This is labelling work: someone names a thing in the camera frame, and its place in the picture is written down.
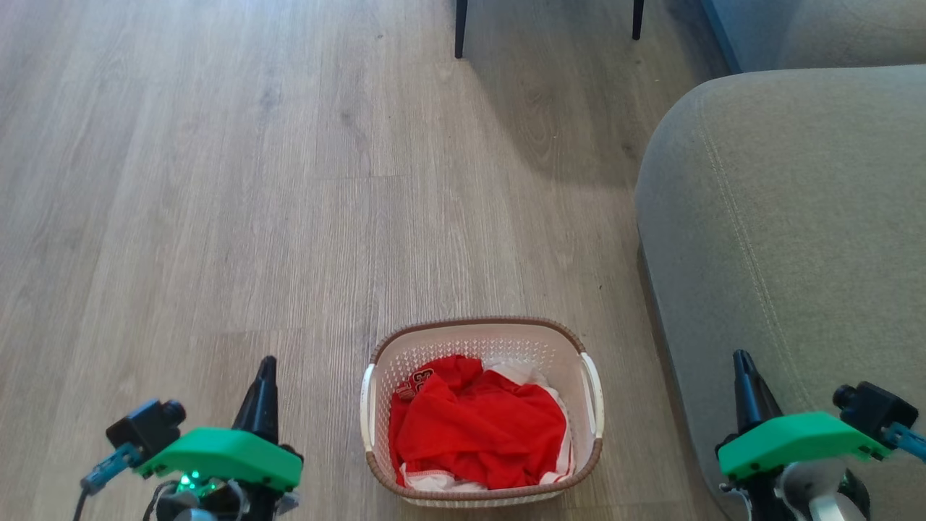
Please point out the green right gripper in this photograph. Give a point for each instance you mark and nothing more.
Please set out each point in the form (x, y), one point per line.
(796, 438)

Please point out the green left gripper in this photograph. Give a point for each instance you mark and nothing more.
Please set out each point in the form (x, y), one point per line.
(224, 452)

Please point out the cream perforated plastic laundry basket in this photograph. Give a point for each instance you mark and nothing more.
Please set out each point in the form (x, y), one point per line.
(492, 336)

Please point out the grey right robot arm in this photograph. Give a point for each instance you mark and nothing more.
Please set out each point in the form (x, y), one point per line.
(825, 496)

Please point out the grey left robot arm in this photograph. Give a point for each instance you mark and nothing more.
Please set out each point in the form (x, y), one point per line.
(195, 512)

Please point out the grey fabric sofa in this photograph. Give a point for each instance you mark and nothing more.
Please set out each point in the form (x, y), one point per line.
(781, 217)

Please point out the red jersey garment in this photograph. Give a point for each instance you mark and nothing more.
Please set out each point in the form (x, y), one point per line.
(477, 427)

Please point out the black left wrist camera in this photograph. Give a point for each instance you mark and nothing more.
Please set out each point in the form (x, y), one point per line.
(145, 427)

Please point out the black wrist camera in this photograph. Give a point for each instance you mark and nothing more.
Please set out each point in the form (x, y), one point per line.
(872, 409)
(145, 427)

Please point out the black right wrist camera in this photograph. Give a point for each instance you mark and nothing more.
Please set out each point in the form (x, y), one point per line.
(872, 409)

